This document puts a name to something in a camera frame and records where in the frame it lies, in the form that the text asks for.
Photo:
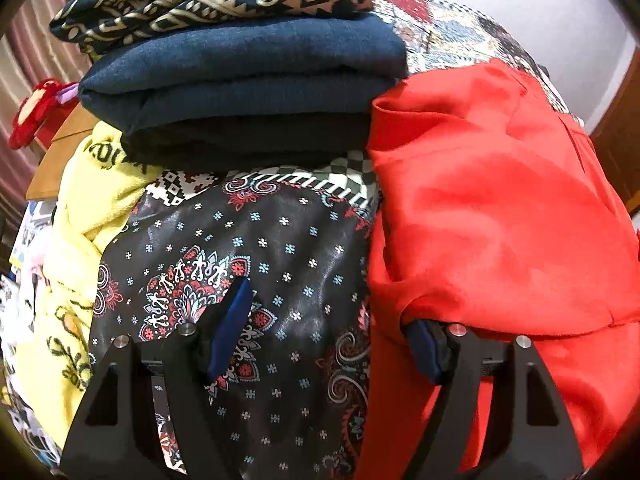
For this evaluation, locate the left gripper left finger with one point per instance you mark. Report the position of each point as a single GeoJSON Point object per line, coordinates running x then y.
{"type": "Point", "coordinates": [114, 432]}

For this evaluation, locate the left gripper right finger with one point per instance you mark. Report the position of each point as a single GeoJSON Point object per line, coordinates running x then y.
{"type": "Point", "coordinates": [529, 434]}

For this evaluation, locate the red zip jacket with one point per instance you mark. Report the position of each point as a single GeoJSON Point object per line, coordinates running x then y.
{"type": "Point", "coordinates": [496, 215]}

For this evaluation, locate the patchwork patterned bedspread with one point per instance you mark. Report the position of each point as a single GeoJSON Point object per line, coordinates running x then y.
{"type": "Point", "coordinates": [293, 401]}

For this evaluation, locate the yellow printed cloth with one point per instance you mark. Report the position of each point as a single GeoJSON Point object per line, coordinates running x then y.
{"type": "Point", "coordinates": [98, 191]}

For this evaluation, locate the wooden bedside table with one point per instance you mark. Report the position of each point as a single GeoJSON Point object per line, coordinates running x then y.
{"type": "Point", "coordinates": [47, 179]}

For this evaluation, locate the wooden door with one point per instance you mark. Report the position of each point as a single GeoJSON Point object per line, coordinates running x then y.
{"type": "Point", "coordinates": [617, 138]}

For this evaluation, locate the navy folded garment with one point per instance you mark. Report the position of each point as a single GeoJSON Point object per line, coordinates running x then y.
{"type": "Point", "coordinates": [288, 91]}

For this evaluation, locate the striped red curtain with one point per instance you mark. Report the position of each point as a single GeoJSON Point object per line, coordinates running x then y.
{"type": "Point", "coordinates": [29, 54]}

